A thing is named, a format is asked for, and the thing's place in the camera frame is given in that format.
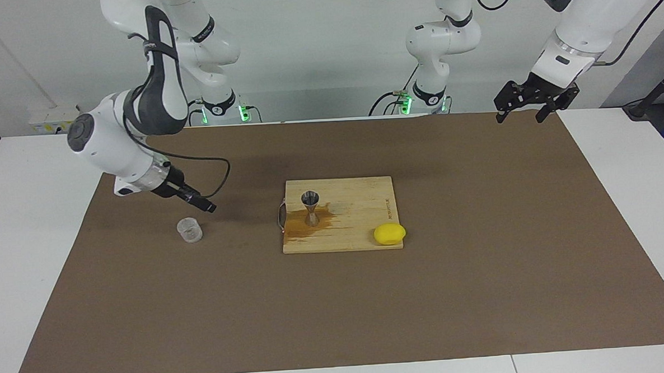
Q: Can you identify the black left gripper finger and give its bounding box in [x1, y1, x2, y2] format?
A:
[534, 89, 575, 124]
[493, 80, 532, 125]

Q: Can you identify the clear plastic cup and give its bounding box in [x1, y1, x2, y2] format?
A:
[176, 217, 204, 244]

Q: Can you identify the steel double jigger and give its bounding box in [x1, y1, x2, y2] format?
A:
[301, 190, 322, 228]

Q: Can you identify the black stand leg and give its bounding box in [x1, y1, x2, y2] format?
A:
[621, 60, 664, 122]

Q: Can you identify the bamboo cutting board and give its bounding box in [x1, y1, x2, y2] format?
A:
[280, 176, 404, 255]

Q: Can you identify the brown table mat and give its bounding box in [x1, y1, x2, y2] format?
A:
[2, 105, 664, 373]

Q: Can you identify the yellow lemon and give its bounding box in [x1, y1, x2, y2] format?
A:
[373, 222, 408, 246]

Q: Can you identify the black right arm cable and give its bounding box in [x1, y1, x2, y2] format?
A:
[122, 118, 233, 203]

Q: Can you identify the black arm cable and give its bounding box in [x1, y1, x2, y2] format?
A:
[122, 118, 233, 203]
[470, 0, 664, 73]

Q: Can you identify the black base cable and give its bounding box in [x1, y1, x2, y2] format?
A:
[366, 65, 422, 117]
[186, 99, 205, 127]

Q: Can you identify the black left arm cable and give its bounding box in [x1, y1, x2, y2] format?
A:
[470, 0, 664, 73]

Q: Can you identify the white wall socket box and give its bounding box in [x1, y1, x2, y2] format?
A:
[27, 105, 90, 135]

